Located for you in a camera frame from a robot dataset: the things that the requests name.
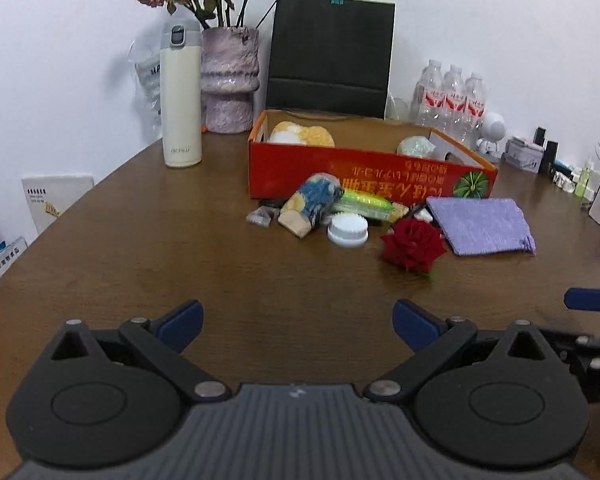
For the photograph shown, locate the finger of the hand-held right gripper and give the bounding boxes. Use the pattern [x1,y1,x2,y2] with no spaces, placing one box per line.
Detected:
[532,327,600,362]
[563,286,600,313]

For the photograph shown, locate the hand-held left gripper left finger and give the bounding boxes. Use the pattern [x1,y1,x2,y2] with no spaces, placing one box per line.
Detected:
[50,299,232,403]

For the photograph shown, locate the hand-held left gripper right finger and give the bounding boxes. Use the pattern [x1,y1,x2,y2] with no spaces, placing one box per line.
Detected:
[362,298,557,404]

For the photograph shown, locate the red artificial rose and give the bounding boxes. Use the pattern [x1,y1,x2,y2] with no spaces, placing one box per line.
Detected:
[379,218,449,277]

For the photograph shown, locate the white round lid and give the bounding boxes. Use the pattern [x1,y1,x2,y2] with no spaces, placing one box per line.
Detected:
[326,212,370,249]

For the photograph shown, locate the purple cloth pouch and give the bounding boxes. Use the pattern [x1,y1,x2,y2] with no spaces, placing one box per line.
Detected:
[425,196,537,258]

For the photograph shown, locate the green tissue packet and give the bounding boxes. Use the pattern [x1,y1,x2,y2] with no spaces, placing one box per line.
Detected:
[330,189,395,222]

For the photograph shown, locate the blue yellow print pouch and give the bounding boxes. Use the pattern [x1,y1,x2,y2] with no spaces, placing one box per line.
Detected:
[278,172,345,239]

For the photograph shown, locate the orange cardboard box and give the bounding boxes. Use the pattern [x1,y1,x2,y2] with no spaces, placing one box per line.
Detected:
[247,109,499,200]

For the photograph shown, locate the small green bottle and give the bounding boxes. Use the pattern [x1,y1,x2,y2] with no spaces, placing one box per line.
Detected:
[574,160,594,199]

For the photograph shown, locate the white booklet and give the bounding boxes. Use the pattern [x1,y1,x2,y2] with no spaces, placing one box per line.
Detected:
[21,175,95,235]

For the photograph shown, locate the blue white boxes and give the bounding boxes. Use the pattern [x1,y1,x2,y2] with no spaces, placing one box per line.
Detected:
[0,235,30,301]

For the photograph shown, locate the white robot figurine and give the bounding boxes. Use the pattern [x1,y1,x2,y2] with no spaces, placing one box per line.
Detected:
[477,112,507,162]

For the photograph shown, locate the cream thermos bottle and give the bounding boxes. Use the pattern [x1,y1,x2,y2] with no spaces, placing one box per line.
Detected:
[160,23,204,169]

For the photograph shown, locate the clear glass cup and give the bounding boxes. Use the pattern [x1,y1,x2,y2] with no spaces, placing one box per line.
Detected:
[384,92,412,122]

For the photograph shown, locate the clear water bottle red label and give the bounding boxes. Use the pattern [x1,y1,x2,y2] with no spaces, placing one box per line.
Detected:
[441,65,469,142]
[412,59,446,132]
[462,72,489,149]

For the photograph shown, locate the yellow white plush toy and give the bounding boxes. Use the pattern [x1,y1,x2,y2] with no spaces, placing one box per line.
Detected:
[268,121,336,149]

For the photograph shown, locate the pink purple ceramic vase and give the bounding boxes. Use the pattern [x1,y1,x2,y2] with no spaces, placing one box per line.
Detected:
[200,26,260,135]

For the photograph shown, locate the black paper bag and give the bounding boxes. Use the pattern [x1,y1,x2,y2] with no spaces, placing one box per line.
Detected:
[265,0,397,121]

